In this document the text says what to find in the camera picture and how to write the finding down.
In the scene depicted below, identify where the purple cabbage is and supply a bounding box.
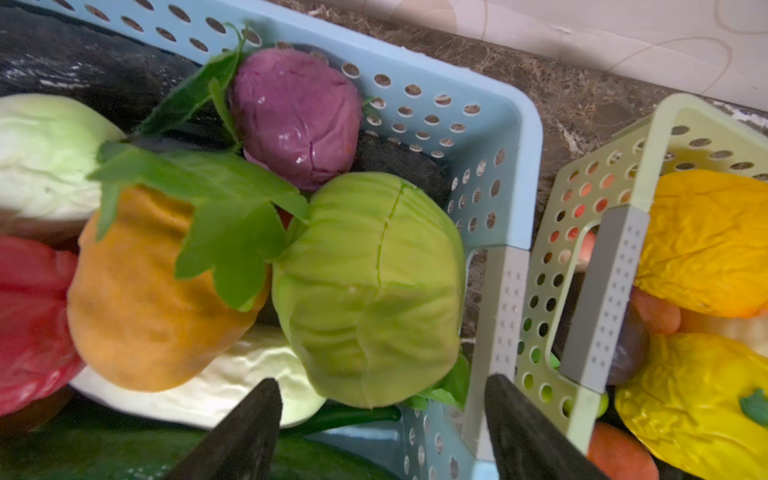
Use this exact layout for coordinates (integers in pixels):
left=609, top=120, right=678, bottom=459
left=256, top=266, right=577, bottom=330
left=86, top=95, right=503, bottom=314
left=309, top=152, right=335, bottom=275
left=229, top=48, right=363, bottom=191

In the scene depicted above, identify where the green cabbage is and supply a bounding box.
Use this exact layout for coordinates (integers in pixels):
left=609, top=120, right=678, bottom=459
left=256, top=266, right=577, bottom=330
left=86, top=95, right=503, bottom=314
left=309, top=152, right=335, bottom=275
left=272, top=172, right=466, bottom=408

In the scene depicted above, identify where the white eggplant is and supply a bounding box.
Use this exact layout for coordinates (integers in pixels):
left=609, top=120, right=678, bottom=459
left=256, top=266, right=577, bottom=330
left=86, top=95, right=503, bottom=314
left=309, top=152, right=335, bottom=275
left=70, top=324, right=326, bottom=429
left=1, top=93, right=126, bottom=243

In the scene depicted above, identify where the white eggplant upper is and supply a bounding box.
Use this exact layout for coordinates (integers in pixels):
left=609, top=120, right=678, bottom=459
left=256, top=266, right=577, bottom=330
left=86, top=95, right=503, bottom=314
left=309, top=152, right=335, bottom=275
left=1, top=93, right=126, bottom=243

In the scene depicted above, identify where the green cucumber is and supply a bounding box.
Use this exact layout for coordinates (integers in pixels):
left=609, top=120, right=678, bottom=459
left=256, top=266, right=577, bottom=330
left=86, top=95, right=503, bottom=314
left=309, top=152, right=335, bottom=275
left=1, top=401, right=394, bottom=479

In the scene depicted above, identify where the dark eggplant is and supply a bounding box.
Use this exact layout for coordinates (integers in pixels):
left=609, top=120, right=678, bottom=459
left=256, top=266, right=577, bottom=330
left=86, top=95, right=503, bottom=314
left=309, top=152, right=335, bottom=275
left=1, top=1, right=451, bottom=206

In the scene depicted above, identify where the red bell pepper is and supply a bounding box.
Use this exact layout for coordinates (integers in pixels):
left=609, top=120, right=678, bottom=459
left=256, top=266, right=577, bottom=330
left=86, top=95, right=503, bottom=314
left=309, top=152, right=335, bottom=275
left=1, top=236, right=84, bottom=416

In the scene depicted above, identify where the green leafy vegetable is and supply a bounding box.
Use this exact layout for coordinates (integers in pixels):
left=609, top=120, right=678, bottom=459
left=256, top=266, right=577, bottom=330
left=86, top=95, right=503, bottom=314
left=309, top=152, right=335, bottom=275
left=88, top=34, right=308, bottom=311

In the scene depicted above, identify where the orange potato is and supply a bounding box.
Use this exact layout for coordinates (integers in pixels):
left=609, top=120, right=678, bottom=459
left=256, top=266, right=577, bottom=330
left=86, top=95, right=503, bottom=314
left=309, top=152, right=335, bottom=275
left=67, top=187, right=269, bottom=392

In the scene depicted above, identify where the green plastic basket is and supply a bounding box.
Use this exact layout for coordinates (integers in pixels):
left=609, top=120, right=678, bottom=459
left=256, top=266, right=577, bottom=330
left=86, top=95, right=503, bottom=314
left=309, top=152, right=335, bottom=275
left=515, top=94, right=767, bottom=463

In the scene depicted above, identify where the orange fruit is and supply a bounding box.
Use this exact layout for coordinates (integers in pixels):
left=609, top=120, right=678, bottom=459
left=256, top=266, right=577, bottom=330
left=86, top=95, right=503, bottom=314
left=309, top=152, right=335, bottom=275
left=634, top=170, right=767, bottom=318

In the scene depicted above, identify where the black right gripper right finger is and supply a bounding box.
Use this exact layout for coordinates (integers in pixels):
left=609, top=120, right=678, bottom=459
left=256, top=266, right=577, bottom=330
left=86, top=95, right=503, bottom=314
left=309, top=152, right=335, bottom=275
left=484, top=374, right=607, bottom=480

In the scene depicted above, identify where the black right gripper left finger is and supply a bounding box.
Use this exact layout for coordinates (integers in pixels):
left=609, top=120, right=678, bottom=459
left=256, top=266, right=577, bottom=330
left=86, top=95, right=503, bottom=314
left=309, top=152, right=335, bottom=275
left=164, top=378, right=282, bottom=480

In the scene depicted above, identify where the white eggplant lower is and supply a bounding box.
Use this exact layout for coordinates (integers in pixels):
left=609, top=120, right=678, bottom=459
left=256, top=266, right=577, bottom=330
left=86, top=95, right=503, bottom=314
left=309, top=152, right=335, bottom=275
left=70, top=324, right=326, bottom=429

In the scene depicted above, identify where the blue plastic basket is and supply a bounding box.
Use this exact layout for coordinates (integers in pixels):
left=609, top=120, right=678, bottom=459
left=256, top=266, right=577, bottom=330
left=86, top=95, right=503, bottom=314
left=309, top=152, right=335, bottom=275
left=31, top=1, right=542, bottom=479

